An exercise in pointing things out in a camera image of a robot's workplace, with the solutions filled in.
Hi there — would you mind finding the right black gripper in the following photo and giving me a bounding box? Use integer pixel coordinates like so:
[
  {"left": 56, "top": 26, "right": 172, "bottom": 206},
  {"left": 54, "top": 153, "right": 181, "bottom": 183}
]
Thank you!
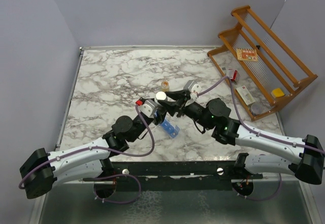
[{"left": 159, "top": 90, "right": 212, "bottom": 130}]

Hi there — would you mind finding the white pill bottle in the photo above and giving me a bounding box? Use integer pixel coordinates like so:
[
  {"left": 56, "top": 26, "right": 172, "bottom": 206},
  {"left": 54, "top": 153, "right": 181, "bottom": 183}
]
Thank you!
[{"left": 154, "top": 91, "right": 168, "bottom": 106}]

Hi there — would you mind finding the small amber pill bottle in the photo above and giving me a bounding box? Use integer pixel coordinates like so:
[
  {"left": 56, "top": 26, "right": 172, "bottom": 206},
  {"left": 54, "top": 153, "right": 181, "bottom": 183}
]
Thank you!
[{"left": 160, "top": 81, "right": 170, "bottom": 92}]

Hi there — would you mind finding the blue weekly pill organizer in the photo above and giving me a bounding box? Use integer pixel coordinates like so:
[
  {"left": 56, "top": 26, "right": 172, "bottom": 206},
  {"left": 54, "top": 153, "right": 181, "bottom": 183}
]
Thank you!
[{"left": 159, "top": 117, "right": 180, "bottom": 138}]

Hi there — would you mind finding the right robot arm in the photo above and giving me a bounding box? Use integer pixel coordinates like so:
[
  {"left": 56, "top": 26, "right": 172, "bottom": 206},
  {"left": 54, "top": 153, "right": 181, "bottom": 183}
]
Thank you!
[{"left": 155, "top": 90, "right": 324, "bottom": 185}]

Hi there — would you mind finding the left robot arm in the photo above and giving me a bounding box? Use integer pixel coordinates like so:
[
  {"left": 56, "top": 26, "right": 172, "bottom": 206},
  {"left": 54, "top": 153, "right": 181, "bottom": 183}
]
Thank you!
[{"left": 18, "top": 99, "right": 167, "bottom": 199}]

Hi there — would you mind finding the red white medicine box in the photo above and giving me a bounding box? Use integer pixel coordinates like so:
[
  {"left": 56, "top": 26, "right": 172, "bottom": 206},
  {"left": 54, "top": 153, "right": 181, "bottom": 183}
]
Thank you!
[{"left": 226, "top": 69, "right": 240, "bottom": 83}]

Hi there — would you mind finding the orange snack packet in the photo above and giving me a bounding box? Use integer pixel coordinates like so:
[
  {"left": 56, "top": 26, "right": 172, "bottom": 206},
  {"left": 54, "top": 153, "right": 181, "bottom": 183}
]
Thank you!
[{"left": 236, "top": 48, "right": 258, "bottom": 62}]

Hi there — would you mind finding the wooden tiered shelf rack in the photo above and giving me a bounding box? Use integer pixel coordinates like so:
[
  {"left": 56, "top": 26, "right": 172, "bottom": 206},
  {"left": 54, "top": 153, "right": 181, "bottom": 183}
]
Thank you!
[{"left": 207, "top": 5, "right": 317, "bottom": 121}]

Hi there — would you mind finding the yellow lidded jar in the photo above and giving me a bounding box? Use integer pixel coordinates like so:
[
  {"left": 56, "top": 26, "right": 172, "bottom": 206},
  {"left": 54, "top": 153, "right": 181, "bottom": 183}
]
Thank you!
[{"left": 271, "top": 88, "right": 285, "bottom": 99}]

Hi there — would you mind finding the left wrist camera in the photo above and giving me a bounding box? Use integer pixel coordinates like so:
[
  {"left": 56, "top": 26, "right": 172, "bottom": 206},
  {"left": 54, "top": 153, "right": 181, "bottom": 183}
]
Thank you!
[{"left": 135, "top": 99, "right": 158, "bottom": 118}]

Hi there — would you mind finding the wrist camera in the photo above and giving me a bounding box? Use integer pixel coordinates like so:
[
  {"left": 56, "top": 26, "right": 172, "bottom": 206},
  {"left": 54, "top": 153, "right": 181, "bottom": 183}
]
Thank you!
[
  {"left": 135, "top": 99, "right": 158, "bottom": 118},
  {"left": 183, "top": 80, "right": 202, "bottom": 101}
]

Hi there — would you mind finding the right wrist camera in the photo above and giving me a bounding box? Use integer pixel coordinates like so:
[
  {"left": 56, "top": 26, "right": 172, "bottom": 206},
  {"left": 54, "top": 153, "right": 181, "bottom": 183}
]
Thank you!
[{"left": 183, "top": 80, "right": 202, "bottom": 101}]

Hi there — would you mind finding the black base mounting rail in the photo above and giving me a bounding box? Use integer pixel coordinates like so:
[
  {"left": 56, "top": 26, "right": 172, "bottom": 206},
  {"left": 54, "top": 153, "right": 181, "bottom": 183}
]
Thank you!
[{"left": 83, "top": 153, "right": 264, "bottom": 191}]

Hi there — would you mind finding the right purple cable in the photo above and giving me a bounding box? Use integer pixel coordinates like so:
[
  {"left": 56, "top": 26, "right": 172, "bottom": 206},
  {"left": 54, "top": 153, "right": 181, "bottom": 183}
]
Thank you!
[{"left": 195, "top": 76, "right": 325, "bottom": 201}]

